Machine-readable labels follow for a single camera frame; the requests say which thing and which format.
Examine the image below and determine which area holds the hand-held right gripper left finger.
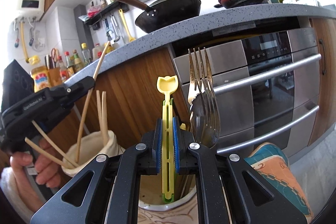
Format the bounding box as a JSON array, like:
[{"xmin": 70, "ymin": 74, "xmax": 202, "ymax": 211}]
[{"xmin": 30, "ymin": 118, "xmax": 163, "ymax": 224}]

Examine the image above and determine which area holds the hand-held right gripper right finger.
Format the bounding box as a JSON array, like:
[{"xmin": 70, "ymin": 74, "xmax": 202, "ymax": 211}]
[{"xmin": 172, "ymin": 117, "xmax": 307, "ymax": 224}]

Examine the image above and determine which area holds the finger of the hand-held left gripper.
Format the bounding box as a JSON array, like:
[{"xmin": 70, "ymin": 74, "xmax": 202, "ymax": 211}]
[
  {"xmin": 63, "ymin": 93, "xmax": 91, "ymax": 110},
  {"xmin": 64, "ymin": 76, "xmax": 96, "ymax": 98}
]

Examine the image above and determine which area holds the silver spoon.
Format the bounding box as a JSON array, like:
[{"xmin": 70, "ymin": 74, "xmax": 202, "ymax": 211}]
[{"xmin": 189, "ymin": 94, "xmax": 210, "ymax": 147}]

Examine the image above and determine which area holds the cream floral ceramic utensil holder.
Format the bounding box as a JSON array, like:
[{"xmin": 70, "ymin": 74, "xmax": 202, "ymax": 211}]
[{"xmin": 62, "ymin": 130, "xmax": 202, "ymax": 224}]

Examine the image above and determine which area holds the silver fork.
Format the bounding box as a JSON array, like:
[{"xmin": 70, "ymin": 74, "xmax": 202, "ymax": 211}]
[{"xmin": 199, "ymin": 48, "xmax": 221, "ymax": 149}]

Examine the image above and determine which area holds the yellow plastic utensil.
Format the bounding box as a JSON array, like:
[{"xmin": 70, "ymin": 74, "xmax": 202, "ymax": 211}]
[{"xmin": 156, "ymin": 76, "xmax": 179, "ymax": 194}]

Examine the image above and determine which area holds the gold fork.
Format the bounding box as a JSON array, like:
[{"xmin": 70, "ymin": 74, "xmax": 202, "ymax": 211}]
[{"xmin": 187, "ymin": 48, "xmax": 210, "ymax": 109}]

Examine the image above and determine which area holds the person's left hand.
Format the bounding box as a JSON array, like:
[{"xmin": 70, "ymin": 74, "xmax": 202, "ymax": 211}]
[{"xmin": 9, "ymin": 139, "xmax": 66, "ymax": 188}]

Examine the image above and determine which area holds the red label sauce bottle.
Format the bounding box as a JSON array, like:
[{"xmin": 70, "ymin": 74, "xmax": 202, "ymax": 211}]
[{"xmin": 58, "ymin": 56, "xmax": 69, "ymax": 83}]

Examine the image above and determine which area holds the green label sauce bottle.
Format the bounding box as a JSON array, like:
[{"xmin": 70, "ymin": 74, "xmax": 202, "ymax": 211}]
[{"xmin": 72, "ymin": 50, "xmax": 85, "ymax": 73}]

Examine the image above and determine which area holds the dark sauce bottle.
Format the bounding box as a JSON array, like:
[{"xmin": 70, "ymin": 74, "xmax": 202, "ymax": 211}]
[{"xmin": 64, "ymin": 51, "xmax": 76, "ymax": 78}]

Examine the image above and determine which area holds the wooden knife holder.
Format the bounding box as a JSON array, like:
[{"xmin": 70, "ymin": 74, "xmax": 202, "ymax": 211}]
[{"xmin": 46, "ymin": 55, "xmax": 62, "ymax": 83}]

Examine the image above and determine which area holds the yellow cap oil bottle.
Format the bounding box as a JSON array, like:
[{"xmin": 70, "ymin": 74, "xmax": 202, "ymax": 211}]
[{"xmin": 80, "ymin": 43, "xmax": 92, "ymax": 65}]

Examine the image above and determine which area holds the yellow jar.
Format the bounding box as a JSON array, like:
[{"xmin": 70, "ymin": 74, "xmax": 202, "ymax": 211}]
[{"xmin": 31, "ymin": 66, "xmax": 50, "ymax": 93}]

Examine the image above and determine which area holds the white plastic bottle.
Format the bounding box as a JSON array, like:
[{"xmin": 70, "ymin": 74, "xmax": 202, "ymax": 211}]
[{"xmin": 92, "ymin": 43, "xmax": 105, "ymax": 60}]

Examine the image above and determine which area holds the metal can opener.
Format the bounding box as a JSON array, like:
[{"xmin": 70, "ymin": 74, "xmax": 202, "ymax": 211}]
[{"xmin": 103, "ymin": 18, "xmax": 121, "ymax": 44}]

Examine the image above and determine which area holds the yellow spatula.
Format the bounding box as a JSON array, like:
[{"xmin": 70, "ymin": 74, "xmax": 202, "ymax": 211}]
[{"xmin": 118, "ymin": 9, "xmax": 136, "ymax": 44}]

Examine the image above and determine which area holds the red packet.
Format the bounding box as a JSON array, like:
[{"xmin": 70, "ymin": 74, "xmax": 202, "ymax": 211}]
[{"xmin": 87, "ymin": 7, "xmax": 102, "ymax": 18}]

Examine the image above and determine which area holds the stainless steel built-in oven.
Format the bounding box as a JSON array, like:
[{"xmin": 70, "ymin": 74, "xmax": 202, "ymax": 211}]
[{"xmin": 172, "ymin": 27, "xmax": 324, "ymax": 159}]

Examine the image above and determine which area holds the printed tablecloth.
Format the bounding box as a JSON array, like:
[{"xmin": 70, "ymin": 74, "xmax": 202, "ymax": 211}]
[{"xmin": 244, "ymin": 142, "xmax": 315, "ymax": 224}]

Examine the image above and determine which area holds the black wok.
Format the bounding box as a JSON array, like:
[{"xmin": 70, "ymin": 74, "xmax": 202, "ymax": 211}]
[{"xmin": 109, "ymin": 0, "xmax": 202, "ymax": 34}]

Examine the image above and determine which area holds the grey kitchen countertop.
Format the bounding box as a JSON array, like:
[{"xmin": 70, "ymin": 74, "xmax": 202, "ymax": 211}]
[{"xmin": 64, "ymin": 2, "xmax": 336, "ymax": 83}]

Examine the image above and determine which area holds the silver foil tray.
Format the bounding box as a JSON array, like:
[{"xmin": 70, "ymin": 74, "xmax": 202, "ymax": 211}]
[{"xmin": 296, "ymin": 0, "xmax": 320, "ymax": 7}]

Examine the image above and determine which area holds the black wall shelf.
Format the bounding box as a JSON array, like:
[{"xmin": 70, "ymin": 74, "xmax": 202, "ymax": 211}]
[{"xmin": 83, "ymin": 0, "xmax": 131, "ymax": 31}]

